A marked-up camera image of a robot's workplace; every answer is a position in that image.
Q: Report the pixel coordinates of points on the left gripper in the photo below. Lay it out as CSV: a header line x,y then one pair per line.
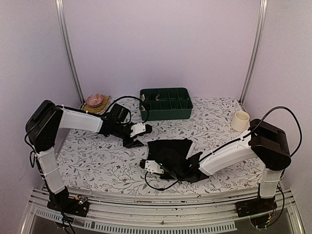
x,y
131,143

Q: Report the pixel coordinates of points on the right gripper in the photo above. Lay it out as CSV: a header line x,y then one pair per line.
x,y
162,176

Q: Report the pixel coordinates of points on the black white-banded underwear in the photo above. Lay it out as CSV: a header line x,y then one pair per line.
x,y
176,152

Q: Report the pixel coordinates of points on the green divided storage box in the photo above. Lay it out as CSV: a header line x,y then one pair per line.
x,y
174,104

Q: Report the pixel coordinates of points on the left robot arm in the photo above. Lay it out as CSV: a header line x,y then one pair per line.
x,y
50,124

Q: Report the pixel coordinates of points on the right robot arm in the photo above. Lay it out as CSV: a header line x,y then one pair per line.
x,y
261,140

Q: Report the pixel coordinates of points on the pink patterned ball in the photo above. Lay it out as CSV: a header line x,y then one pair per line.
x,y
94,100

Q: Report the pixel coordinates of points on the cream cup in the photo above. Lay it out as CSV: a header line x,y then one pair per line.
x,y
240,121

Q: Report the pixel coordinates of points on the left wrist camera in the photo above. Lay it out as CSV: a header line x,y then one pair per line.
x,y
140,129

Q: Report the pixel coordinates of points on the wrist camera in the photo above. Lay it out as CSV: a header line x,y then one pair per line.
x,y
151,166
140,129

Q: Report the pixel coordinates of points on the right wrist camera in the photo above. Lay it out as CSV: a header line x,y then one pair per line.
x,y
151,166

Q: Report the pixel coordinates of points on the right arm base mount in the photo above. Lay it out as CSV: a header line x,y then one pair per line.
x,y
255,206

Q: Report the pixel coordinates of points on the front aluminium rail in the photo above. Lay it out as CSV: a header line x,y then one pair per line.
x,y
180,214

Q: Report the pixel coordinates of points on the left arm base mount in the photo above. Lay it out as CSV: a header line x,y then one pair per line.
x,y
68,205

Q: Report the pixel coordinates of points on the left aluminium frame post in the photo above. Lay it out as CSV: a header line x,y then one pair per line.
x,y
68,49

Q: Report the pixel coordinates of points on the aluminium frame post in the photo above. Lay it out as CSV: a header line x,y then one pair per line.
x,y
256,45
68,49

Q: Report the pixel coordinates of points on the right aluminium frame post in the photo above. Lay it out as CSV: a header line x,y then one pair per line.
x,y
256,45

